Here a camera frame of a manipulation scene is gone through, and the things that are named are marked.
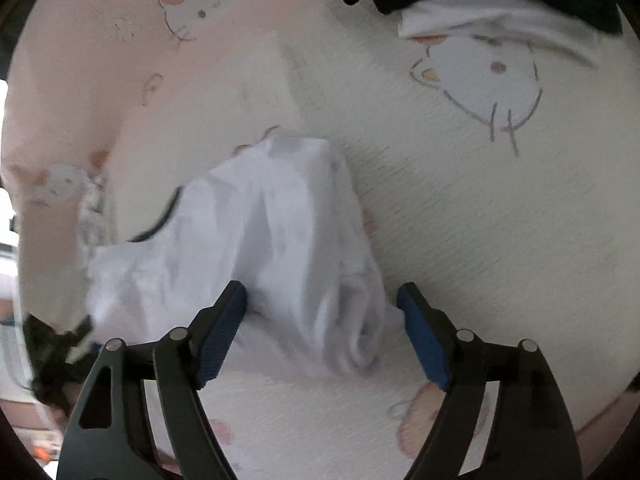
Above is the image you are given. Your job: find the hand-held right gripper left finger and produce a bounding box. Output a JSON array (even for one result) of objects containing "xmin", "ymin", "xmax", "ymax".
[{"xmin": 56, "ymin": 280, "xmax": 249, "ymax": 480}]

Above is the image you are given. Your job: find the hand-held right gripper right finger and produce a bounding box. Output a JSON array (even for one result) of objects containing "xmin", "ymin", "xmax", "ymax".
[{"xmin": 396, "ymin": 281, "xmax": 583, "ymax": 480}]

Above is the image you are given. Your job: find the white shirt with navy trim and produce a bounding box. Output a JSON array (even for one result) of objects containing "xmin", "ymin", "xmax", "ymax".
[{"xmin": 85, "ymin": 130, "xmax": 406, "ymax": 376}]

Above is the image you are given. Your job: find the small patterned white garment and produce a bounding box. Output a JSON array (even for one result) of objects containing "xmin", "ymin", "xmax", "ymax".
[{"xmin": 75, "ymin": 172, "xmax": 113, "ymax": 248}]

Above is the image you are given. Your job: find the pink cat printed blanket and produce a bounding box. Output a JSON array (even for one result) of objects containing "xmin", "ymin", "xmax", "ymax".
[{"xmin": 0, "ymin": 0, "xmax": 640, "ymax": 480}]

